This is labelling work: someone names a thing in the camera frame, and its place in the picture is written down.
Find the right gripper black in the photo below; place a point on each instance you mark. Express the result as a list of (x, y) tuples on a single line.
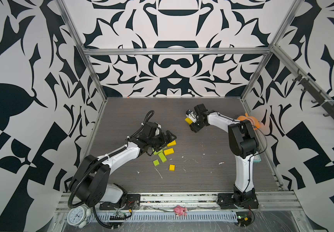
[(194, 128)]

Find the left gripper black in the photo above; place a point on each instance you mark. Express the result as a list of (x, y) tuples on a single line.
[(164, 141)]

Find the yellow block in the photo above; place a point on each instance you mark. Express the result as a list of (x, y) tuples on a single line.
[(189, 121), (169, 151), (173, 143)]

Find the small yellow cube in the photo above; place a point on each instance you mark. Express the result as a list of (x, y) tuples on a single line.
[(172, 167)]

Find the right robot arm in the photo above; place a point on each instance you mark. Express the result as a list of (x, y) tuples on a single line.
[(242, 140)]

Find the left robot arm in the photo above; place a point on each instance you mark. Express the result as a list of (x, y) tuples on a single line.
[(89, 186)]

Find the green block lower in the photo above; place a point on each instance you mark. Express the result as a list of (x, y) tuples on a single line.
[(162, 157)]

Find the green block upright pair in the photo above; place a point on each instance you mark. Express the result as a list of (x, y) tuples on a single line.
[(157, 152)]

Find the small green cube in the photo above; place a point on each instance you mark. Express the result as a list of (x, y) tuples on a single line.
[(156, 162)]

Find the orange plush toy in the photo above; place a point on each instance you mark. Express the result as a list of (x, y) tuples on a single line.
[(255, 122)]

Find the teal square clock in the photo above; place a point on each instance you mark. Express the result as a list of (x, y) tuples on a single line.
[(257, 158)]

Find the pink pig toy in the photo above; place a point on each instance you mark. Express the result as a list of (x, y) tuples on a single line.
[(180, 211)]

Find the circuit board right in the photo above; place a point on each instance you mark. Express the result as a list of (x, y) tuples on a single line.
[(244, 219)]

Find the white alarm clock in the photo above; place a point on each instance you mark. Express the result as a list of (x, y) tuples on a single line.
[(79, 216)]

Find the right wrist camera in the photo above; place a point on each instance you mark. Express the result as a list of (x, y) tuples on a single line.
[(191, 115)]

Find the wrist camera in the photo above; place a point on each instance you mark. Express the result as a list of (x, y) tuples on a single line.
[(158, 128), (191, 115)]

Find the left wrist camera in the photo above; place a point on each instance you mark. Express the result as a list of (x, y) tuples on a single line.
[(158, 128)]

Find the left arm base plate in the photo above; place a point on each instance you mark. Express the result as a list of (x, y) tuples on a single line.
[(126, 202)]

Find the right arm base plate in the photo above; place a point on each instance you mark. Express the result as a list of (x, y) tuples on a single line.
[(237, 200)]

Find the white cable duct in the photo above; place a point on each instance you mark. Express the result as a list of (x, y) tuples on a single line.
[(197, 216)]

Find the black hook rail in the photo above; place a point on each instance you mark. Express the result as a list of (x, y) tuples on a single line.
[(320, 97)]

